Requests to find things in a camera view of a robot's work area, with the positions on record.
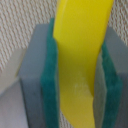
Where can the beige woven placemat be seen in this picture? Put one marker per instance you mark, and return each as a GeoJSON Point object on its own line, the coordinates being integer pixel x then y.
{"type": "Point", "coordinates": [19, 17]}

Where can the gripper teal padded right finger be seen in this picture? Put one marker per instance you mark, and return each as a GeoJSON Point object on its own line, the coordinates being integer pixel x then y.
{"type": "Point", "coordinates": [110, 105]}

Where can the gripper teal padded left finger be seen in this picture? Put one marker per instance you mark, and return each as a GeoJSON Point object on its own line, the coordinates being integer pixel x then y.
{"type": "Point", "coordinates": [29, 92]}

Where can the yellow toy banana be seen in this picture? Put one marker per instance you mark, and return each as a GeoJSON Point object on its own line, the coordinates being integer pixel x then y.
{"type": "Point", "coordinates": [79, 29]}

